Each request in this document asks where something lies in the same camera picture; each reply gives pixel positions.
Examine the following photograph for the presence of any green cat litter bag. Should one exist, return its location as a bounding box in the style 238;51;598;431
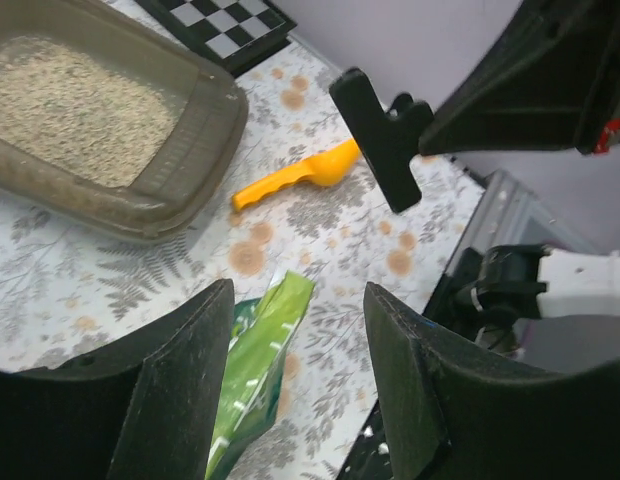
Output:
205;271;315;479

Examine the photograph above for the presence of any floral table mat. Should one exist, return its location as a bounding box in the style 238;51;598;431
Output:
0;0;487;480

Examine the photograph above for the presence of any black bag clip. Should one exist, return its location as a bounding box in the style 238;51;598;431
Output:
329;67;434;213

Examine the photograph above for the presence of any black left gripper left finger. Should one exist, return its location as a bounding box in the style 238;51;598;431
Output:
0;279;234;479

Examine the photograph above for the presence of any yellow plastic scoop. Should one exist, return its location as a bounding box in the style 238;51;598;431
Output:
231;139;361;212

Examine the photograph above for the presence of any black white chessboard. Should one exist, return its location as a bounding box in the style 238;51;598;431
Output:
137;0;297;78

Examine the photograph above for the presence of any grey litter box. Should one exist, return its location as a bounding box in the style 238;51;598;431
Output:
0;1;248;242

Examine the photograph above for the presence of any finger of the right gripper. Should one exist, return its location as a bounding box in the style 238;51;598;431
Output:
419;0;620;155

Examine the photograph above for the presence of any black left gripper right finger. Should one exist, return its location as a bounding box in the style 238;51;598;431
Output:
362;281;620;480

